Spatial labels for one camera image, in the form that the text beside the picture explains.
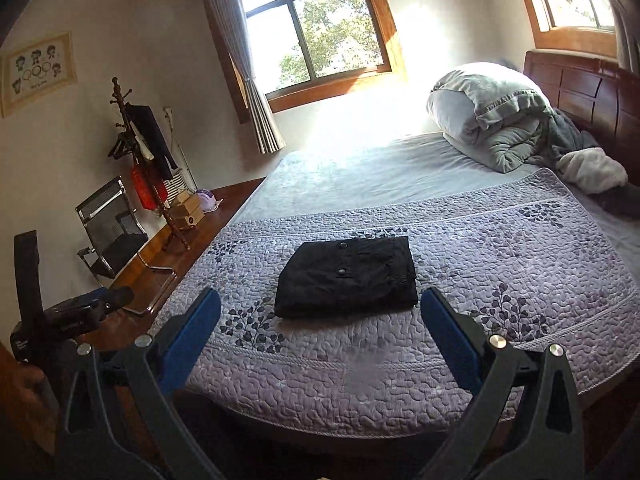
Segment black pants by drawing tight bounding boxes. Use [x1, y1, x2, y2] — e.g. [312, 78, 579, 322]
[274, 236, 418, 320]

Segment person's left hand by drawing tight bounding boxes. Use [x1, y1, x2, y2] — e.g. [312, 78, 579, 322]
[1, 346, 56, 479]

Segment black mesh office chair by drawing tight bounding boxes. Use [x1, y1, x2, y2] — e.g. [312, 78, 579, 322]
[75, 176, 177, 316]

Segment grey floral quilted bedspread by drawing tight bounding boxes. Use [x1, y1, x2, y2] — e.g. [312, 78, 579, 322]
[153, 169, 639, 438]

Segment red bag on rack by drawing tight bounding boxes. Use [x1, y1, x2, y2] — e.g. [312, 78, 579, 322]
[131, 162, 168, 210]

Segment cardboard boxes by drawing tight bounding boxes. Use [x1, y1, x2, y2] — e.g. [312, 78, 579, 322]
[169, 190, 205, 230]

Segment wooden coat rack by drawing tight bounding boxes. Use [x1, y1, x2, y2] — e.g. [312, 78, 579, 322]
[107, 77, 191, 252]

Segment dark grey garment on bed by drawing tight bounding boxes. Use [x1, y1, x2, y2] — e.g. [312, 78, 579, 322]
[590, 183, 640, 220]

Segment white fleece blanket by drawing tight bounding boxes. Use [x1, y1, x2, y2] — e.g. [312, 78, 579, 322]
[556, 148, 629, 195]

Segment green grey folded duvet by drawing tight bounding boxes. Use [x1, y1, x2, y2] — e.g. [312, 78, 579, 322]
[426, 62, 598, 174]

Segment grey bed sheet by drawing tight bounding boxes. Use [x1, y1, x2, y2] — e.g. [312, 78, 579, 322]
[203, 134, 639, 309]

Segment brown wooden headboard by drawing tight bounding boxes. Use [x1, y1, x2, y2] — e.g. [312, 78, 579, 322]
[524, 50, 640, 185]

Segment grey curtain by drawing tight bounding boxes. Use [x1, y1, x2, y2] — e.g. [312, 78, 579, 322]
[204, 0, 286, 155]

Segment framed mascot wall picture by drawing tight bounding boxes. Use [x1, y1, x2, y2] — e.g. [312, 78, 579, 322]
[1, 32, 77, 117]

